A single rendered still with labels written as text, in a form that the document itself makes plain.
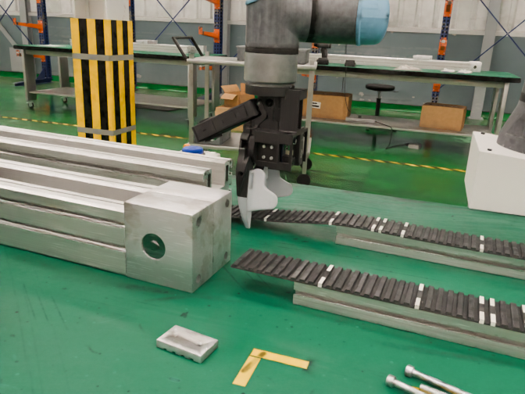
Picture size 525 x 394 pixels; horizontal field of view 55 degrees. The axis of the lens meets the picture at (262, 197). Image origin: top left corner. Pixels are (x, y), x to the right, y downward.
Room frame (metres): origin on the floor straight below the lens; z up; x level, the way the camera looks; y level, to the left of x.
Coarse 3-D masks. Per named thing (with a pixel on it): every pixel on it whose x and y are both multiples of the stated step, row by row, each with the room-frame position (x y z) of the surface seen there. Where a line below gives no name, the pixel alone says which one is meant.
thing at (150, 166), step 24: (0, 144) 0.87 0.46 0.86; (24, 144) 0.85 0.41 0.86; (48, 144) 0.86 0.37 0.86; (72, 144) 0.90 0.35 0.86; (96, 144) 0.88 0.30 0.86; (120, 144) 0.88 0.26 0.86; (72, 168) 0.81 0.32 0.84; (96, 168) 0.81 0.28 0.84; (120, 168) 0.79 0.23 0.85; (144, 168) 0.76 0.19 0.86; (168, 168) 0.74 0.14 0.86; (192, 168) 0.74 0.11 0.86; (216, 168) 0.79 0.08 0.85
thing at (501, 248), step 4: (496, 240) 0.63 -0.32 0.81; (504, 240) 0.63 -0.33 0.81; (496, 244) 0.62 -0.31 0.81; (500, 244) 0.62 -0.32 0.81; (504, 244) 0.62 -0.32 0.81; (508, 244) 0.62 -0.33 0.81; (496, 248) 0.61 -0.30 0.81; (500, 248) 0.61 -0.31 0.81; (504, 248) 0.61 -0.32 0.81; (508, 248) 0.61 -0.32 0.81; (496, 252) 0.59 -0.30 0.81; (500, 252) 0.59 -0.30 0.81; (504, 252) 0.60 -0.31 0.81; (508, 252) 0.59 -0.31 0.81; (508, 256) 0.59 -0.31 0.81
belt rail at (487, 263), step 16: (336, 240) 0.68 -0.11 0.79; (352, 240) 0.67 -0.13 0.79; (368, 240) 0.67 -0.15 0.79; (384, 240) 0.65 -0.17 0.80; (400, 240) 0.64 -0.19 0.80; (416, 240) 0.64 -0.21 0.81; (416, 256) 0.64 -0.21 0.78; (432, 256) 0.63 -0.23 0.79; (448, 256) 0.62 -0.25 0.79; (464, 256) 0.62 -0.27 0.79; (480, 256) 0.61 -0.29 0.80; (496, 256) 0.60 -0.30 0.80; (496, 272) 0.60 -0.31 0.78; (512, 272) 0.59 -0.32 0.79
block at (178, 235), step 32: (160, 192) 0.59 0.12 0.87; (192, 192) 0.59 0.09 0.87; (224, 192) 0.60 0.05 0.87; (128, 224) 0.54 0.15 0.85; (160, 224) 0.53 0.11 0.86; (192, 224) 0.51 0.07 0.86; (224, 224) 0.59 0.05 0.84; (128, 256) 0.54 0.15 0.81; (160, 256) 0.53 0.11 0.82; (192, 256) 0.51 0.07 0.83; (224, 256) 0.60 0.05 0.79; (192, 288) 0.51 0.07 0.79
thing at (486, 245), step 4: (480, 236) 0.64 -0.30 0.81; (480, 240) 0.63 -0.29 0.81; (484, 240) 0.64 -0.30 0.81; (488, 240) 0.63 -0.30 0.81; (492, 240) 0.64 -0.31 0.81; (480, 244) 0.62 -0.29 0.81; (484, 244) 0.62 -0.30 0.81; (488, 244) 0.62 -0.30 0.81; (492, 244) 0.62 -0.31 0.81; (480, 248) 0.60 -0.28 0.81; (484, 248) 0.61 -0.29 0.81; (488, 248) 0.60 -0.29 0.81; (492, 248) 0.61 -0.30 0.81; (480, 252) 0.60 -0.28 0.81; (484, 252) 0.60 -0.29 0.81; (488, 252) 0.60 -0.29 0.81; (492, 252) 0.60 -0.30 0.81
